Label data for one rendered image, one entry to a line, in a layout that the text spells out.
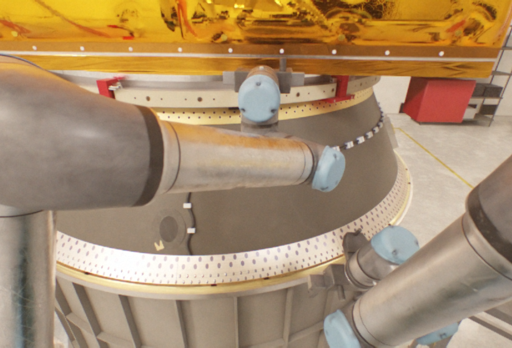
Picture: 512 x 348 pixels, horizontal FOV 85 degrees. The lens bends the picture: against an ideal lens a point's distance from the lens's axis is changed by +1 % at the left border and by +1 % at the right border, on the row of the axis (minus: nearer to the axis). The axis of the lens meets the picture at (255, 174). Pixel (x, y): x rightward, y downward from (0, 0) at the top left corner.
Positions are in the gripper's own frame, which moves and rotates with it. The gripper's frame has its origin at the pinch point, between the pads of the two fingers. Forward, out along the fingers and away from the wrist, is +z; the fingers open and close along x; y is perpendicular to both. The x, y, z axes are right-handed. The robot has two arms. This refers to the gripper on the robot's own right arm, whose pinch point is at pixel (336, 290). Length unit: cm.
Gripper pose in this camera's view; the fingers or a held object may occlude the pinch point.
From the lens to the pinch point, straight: 84.5
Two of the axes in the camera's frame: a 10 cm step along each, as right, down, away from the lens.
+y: 0.3, 7.8, -6.2
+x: 9.9, 0.8, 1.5
